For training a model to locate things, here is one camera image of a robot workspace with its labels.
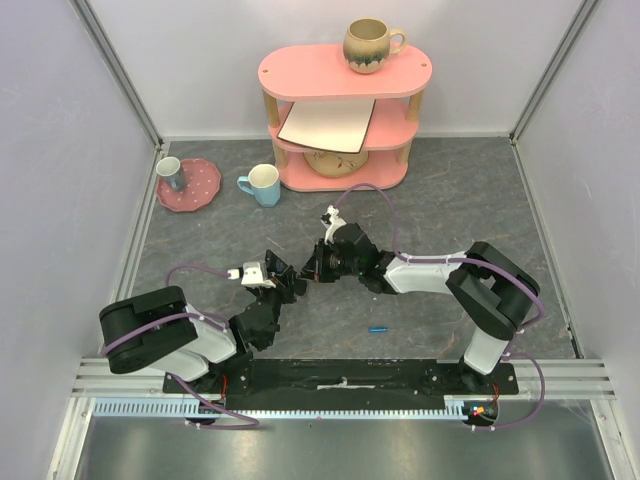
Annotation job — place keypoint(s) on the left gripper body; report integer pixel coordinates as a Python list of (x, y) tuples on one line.
[(281, 295)]

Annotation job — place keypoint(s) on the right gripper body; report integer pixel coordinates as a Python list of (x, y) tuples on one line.
[(320, 265)]

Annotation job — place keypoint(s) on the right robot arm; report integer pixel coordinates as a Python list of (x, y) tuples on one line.
[(493, 291)]

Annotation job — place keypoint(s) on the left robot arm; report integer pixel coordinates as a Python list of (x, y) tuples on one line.
[(161, 330)]

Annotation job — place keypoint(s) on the beige floral bowl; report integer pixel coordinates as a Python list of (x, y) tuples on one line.
[(335, 164)]

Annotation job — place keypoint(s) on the light blue mug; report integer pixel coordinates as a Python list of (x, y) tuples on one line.
[(263, 183)]

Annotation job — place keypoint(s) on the white square plate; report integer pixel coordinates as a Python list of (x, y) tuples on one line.
[(329, 125)]

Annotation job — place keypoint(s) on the pink dotted plate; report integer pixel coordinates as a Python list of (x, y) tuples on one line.
[(203, 182)]

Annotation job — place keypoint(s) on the grey small mug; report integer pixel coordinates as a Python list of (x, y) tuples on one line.
[(170, 170)]

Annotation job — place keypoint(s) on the pink three-tier shelf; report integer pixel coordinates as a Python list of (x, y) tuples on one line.
[(320, 72)]

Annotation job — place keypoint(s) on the beige ceramic mug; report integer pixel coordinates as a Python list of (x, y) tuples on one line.
[(368, 43)]

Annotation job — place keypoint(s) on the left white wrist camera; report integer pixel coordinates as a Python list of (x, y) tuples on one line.
[(251, 275)]

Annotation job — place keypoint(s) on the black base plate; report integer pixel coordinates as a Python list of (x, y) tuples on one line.
[(434, 377)]

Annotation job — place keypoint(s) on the aluminium front rail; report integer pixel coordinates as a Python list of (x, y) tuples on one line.
[(568, 379)]

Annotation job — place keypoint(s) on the left aluminium frame post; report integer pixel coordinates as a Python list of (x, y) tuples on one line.
[(103, 44)]

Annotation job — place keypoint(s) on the aluminium frame post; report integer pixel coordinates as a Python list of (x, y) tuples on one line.
[(568, 41), (103, 44)]

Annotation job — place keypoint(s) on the right aluminium frame post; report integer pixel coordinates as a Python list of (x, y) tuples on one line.
[(568, 41)]

